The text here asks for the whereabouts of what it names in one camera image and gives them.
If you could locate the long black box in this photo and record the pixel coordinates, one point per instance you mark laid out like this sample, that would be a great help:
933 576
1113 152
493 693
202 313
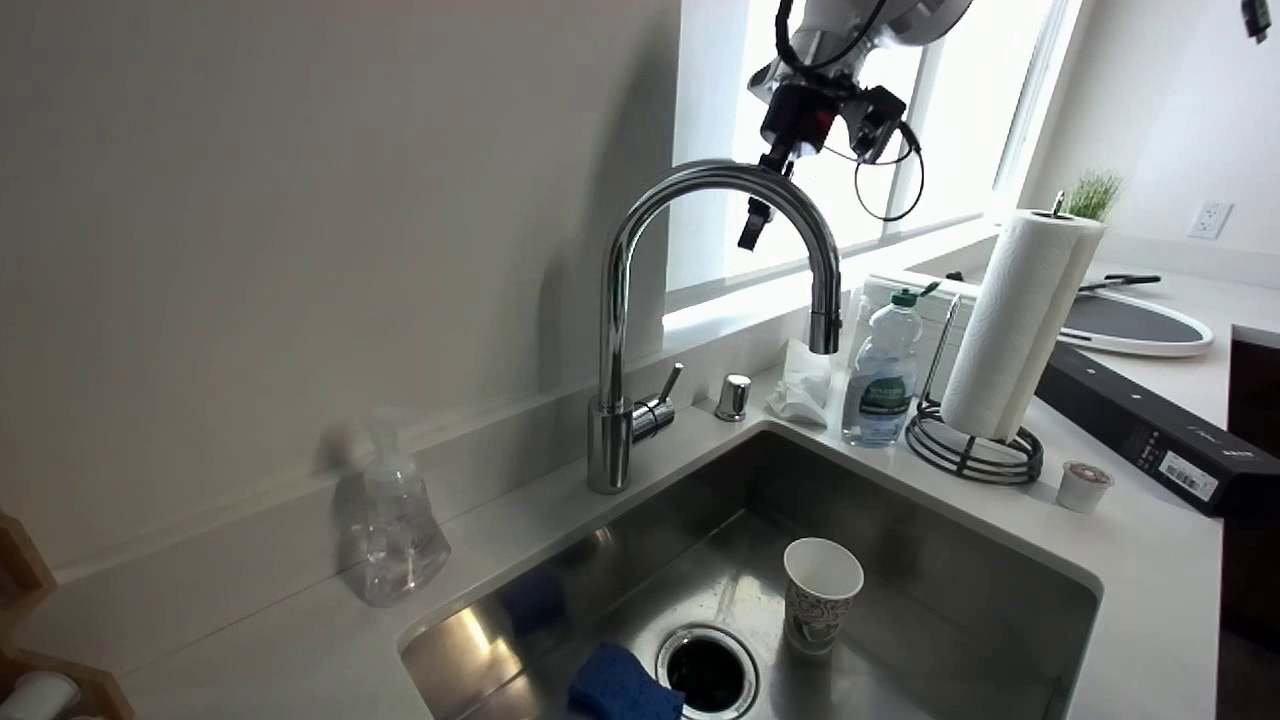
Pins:
1205 464

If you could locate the clear plastic bag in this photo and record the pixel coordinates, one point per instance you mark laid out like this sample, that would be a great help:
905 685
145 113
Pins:
390 535

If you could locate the blue sponge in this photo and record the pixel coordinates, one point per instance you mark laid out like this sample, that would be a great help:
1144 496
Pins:
612 685

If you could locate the stainless steel sink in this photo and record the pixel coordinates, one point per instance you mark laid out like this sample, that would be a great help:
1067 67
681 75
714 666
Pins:
952 616

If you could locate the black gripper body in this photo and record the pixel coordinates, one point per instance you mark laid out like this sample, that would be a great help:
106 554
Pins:
802 113

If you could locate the dish soap bottle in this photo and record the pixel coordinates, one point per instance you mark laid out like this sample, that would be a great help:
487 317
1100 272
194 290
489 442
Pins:
879 391

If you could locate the white paper cup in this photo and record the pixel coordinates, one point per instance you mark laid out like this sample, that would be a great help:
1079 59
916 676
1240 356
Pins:
820 584

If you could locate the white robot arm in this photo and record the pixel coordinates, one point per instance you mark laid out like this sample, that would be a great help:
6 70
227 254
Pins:
813 75

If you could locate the white paper towel roll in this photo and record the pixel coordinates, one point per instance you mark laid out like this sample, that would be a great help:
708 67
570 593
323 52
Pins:
1025 293

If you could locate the round grey tray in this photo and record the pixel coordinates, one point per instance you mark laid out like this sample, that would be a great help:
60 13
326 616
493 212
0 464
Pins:
1110 317

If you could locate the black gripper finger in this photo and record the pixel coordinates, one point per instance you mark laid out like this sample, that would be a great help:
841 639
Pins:
753 227

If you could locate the black wire towel holder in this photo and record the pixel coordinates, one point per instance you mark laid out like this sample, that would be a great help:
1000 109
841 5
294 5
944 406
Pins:
975 456

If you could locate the small green plant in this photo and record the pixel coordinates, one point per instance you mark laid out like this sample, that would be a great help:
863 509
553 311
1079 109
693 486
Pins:
1095 193

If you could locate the chrome sink button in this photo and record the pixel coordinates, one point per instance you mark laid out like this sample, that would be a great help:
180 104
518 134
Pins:
732 396

